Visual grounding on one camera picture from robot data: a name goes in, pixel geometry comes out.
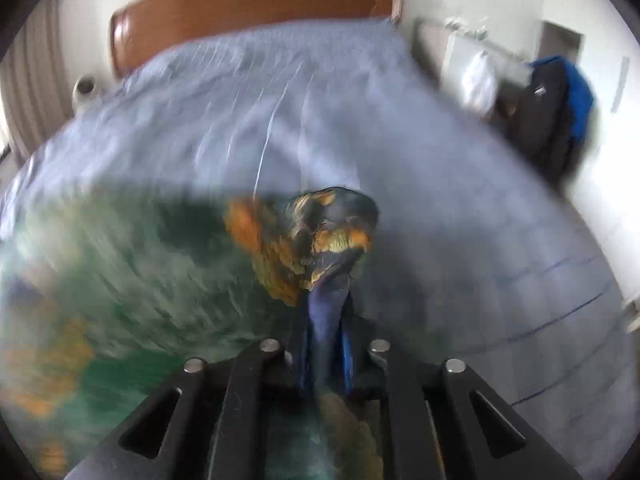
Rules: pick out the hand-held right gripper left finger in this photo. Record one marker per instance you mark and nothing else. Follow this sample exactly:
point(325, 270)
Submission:
point(240, 410)

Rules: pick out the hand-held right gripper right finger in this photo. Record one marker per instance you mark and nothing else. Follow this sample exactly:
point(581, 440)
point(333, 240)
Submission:
point(410, 410)

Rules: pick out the green printed jacket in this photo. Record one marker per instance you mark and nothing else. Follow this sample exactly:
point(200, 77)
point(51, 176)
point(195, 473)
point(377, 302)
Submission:
point(150, 285)

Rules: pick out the blue checked bed sheet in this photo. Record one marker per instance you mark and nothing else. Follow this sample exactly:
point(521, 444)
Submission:
point(400, 160)

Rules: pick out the black hanging jacket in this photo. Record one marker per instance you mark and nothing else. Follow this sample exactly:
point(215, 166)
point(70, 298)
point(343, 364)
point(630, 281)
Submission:
point(540, 120)

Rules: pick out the white plastic bag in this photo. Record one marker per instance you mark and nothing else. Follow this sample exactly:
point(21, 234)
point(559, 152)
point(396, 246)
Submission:
point(479, 85)

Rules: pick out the blue hanging jacket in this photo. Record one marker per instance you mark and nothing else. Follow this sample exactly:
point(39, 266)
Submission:
point(580, 100)

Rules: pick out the grey desk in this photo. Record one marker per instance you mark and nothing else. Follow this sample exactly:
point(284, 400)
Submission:
point(450, 55)

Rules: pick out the beige curtain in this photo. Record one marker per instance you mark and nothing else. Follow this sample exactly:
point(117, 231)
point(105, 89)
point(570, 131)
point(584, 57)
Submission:
point(35, 85)

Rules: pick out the grey door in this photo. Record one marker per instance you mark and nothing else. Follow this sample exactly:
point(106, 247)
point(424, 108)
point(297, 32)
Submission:
point(562, 40)

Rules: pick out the wooden headboard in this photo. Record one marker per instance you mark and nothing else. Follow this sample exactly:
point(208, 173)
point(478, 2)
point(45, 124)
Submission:
point(250, 5)

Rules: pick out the white security camera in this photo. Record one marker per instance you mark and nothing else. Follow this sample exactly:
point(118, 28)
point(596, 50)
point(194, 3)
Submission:
point(85, 90)

